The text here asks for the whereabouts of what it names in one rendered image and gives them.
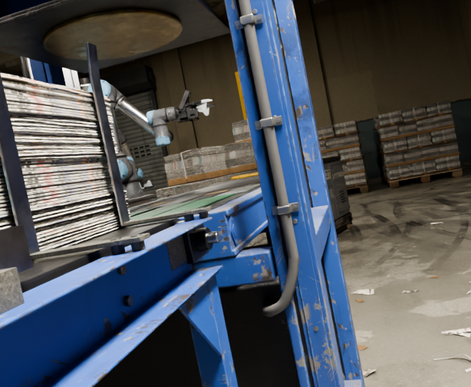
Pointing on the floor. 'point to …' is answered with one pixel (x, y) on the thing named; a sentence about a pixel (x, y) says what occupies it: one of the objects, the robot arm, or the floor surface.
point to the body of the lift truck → (337, 193)
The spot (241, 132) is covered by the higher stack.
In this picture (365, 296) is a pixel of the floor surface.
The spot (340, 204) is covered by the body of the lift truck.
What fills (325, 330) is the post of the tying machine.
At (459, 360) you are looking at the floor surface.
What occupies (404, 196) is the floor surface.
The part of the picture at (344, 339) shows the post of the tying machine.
